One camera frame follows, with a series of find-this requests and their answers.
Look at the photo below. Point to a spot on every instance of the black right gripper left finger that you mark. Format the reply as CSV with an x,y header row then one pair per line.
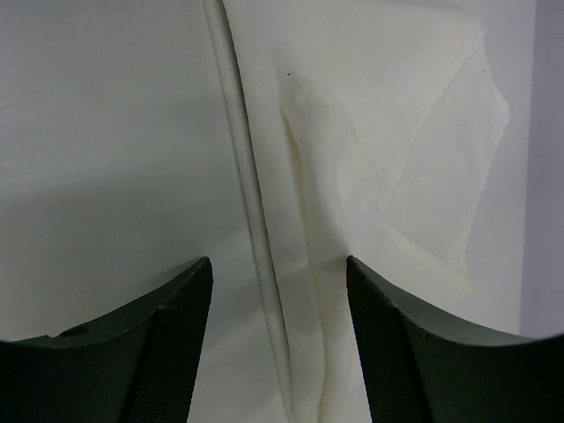
x,y
137,363

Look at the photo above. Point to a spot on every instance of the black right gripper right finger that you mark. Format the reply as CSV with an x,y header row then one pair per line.
x,y
423,364

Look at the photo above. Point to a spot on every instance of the white cloth napkin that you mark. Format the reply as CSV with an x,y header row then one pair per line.
x,y
363,129

